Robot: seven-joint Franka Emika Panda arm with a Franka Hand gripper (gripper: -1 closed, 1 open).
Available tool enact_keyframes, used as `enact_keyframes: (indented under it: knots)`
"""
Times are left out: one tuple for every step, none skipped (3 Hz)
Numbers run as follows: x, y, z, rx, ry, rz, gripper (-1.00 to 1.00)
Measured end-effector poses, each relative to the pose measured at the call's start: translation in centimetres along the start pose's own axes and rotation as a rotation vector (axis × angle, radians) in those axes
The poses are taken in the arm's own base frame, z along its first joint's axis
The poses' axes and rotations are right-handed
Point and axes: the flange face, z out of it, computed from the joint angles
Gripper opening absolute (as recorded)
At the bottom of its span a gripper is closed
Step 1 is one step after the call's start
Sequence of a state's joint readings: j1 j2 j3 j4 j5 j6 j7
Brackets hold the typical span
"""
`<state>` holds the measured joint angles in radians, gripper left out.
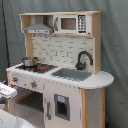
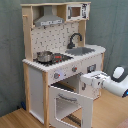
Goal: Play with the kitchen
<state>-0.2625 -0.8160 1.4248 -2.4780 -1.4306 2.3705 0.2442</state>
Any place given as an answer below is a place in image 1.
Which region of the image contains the black toy stovetop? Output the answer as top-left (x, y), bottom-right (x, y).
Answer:
top-left (18, 63), bottom-right (55, 73)

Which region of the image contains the left red stove knob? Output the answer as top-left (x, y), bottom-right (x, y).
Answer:
top-left (12, 77), bottom-right (18, 82)

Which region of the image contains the grey backdrop curtain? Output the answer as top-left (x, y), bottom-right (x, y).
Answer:
top-left (0, 0), bottom-right (128, 128)

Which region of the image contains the white toy microwave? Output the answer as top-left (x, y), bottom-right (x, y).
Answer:
top-left (54, 14), bottom-right (91, 34)

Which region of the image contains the wooden toy kitchen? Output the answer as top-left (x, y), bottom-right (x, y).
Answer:
top-left (7, 11), bottom-right (114, 128)

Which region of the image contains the grey toy sink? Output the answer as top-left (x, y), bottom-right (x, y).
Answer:
top-left (52, 68), bottom-right (92, 81)

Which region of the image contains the red stove knob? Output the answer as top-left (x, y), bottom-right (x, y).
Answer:
top-left (12, 77), bottom-right (18, 82)
top-left (31, 82), bottom-right (37, 88)

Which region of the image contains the grey range hood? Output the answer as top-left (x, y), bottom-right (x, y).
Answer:
top-left (24, 16), bottom-right (52, 35)

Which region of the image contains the small metal pot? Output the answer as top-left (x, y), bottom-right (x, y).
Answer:
top-left (22, 57), bottom-right (39, 67)

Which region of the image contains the black toy faucet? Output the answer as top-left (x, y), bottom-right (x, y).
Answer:
top-left (75, 51), bottom-right (93, 70)

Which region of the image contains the right red stove knob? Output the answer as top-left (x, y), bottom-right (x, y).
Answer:
top-left (31, 82), bottom-right (37, 88)

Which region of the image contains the white cupboard door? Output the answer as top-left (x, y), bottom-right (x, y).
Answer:
top-left (44, 81), bottom-right (82, 128)

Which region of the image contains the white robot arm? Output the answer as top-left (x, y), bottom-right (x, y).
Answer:
top-left (0, 109), bottom-right (35, 128)

